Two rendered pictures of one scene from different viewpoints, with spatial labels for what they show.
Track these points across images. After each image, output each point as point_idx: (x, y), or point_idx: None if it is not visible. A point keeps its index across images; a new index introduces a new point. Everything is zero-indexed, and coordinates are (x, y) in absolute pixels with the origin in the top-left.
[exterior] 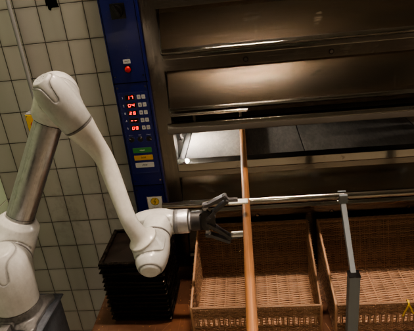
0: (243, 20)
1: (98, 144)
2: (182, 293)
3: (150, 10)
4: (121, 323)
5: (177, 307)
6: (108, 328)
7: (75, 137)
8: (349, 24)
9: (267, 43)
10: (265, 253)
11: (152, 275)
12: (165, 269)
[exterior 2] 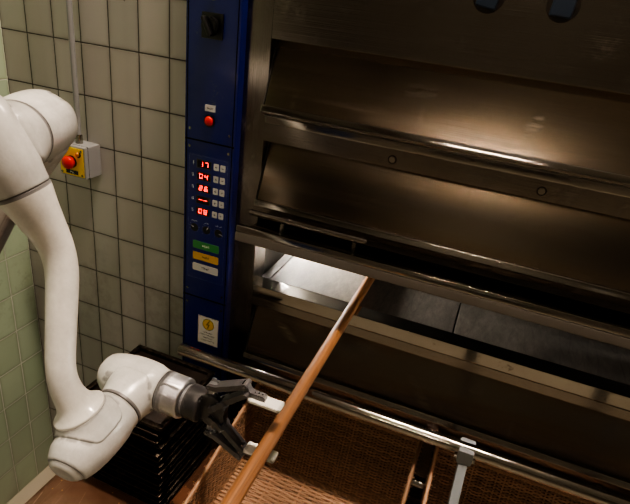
0: (405, 95)
1: (46, 233)
2: (202, 470)
3: (263, 37)
4: (95, 484)
5: (182, 491)
6: (74, 484)
7: (5, 211)
8: (589, 155)
9: (431, 145)
10: (343, 462)
11: (68, 479)
12: (169, 438)
